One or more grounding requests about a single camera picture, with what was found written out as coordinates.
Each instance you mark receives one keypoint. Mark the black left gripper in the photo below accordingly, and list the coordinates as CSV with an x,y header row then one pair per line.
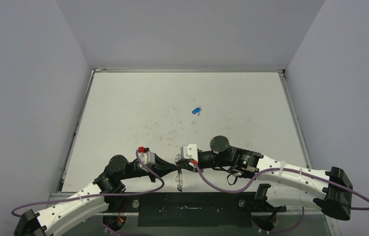
x,y
164,166

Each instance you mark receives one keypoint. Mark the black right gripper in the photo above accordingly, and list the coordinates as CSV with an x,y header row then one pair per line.
x,y
194,161

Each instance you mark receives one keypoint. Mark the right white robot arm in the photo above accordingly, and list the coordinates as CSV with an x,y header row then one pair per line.
x,y
287,185

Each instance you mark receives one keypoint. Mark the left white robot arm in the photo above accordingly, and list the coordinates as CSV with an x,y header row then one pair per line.
x,y
62,215

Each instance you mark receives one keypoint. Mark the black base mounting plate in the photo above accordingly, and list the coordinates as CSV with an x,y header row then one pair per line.
x,y
193,209

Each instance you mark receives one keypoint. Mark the loose blue key tag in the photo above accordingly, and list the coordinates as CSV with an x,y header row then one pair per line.
x,y
197,111

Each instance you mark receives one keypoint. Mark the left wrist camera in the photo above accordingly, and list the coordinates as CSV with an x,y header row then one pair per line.
x,y
146,156

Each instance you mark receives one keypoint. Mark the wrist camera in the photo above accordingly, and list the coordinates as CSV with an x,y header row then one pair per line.
x,y
146,156
189,152

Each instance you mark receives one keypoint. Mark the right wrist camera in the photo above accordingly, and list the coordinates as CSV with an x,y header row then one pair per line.
x,y
189,152

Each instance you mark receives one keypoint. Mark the aluminium table frame rail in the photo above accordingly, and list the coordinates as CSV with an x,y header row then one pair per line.
x,y
294,116

